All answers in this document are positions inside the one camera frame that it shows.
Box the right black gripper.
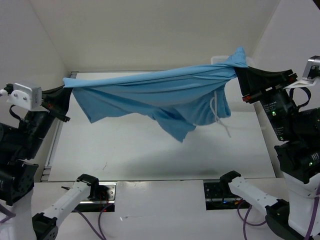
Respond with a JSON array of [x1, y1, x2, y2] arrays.
[[234, 59, 297, 137]]

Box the light blue shorts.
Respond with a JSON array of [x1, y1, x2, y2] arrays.
[[63, 47, 248, 142]]

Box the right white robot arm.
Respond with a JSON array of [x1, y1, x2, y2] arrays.
[[219, 67, 320, 240]]

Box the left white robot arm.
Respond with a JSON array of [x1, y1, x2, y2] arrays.
[[0, 83, 100, 240]]

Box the white perforated plastic basket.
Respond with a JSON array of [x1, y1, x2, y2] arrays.
[[210, 55, 255, 67]]

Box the aluminium table edge rail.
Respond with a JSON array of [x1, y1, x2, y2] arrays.
[[40, 71, 81, 181]]

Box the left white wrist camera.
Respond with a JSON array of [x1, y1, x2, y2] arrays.
[[0, 83, 44, 112]]

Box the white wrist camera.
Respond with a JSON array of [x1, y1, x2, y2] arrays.
[[0, 83, 44, 112], [285, 55, 320, 89]]

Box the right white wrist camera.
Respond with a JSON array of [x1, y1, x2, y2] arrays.
[[285, 55, 320, 89]]

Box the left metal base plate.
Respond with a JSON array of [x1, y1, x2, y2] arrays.
[[75, 181, 117, 213]]

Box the metal base plate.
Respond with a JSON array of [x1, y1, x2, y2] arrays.
[[75, 181, 117, 213], [203, 181, 243, 211]]

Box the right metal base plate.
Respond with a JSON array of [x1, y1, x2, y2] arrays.
[[203, 181, 243, 211]]

